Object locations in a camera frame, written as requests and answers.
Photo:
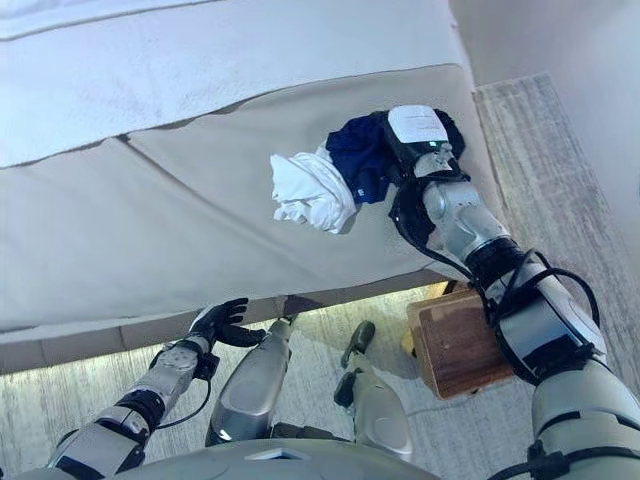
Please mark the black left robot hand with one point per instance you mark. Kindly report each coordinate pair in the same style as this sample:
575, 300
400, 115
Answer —
222, 325

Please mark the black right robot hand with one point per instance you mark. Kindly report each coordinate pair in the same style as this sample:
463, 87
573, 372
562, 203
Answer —
417, 127

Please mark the dark blue garment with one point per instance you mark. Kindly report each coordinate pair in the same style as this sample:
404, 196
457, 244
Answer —
357, 155

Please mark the white garment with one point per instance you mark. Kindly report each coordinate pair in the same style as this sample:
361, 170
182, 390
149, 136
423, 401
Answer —
310, 190

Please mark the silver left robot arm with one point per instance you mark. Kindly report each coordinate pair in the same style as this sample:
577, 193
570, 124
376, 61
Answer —
165, 370

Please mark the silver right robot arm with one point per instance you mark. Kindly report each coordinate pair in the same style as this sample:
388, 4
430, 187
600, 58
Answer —
475, 230

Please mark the bed with beige cover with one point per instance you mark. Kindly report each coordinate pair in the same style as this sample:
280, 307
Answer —
175, 225

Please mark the brown wooden basket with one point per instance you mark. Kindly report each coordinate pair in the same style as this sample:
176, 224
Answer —
457, 345

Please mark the silver left robot leg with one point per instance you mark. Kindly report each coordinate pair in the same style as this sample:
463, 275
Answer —
255, 380

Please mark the silver robot leg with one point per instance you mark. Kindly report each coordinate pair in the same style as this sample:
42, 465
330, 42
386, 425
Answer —
375, 405
255, 380

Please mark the grey striped rug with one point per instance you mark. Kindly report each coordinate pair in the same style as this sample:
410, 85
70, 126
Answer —
550, 165

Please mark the grey robot torso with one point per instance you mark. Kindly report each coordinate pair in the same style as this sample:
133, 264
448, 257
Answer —
240, 465

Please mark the silver right robot leg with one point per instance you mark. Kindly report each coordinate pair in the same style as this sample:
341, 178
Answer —
375, 405

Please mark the white duvet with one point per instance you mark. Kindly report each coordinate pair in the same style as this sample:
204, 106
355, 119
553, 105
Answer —
175, 75

